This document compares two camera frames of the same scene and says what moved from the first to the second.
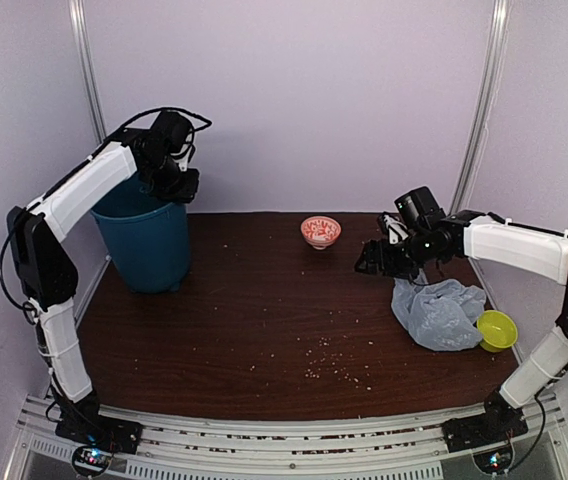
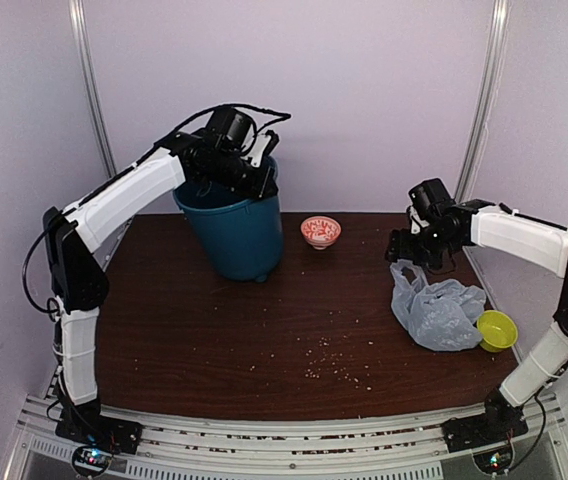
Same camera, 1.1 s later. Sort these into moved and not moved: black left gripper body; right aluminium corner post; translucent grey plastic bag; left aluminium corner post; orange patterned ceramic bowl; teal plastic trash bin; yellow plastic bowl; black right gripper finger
Moved: black left gripper body; black right gripper finger; teal plastic trash bin
Not moved: translucent grey plastic bag; right aluminium corner post; left aluminium corner post; orange patterned ceramic bowl; yellow plastic bowl
